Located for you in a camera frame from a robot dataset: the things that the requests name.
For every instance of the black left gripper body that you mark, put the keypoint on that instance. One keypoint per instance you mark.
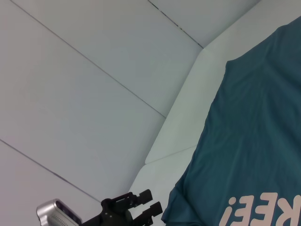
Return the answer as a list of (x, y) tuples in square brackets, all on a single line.
[(113, 212)]

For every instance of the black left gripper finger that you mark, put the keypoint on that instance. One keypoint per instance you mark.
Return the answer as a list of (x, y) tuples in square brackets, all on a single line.
[(152, 210), (145, 196)]

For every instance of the teal t-shirt with FREE print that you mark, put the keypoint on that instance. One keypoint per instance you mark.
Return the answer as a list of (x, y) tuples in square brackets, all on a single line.
[(247, 129)]

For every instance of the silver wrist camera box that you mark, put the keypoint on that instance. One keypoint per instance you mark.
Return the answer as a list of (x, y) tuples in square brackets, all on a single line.
[(54, 212)]

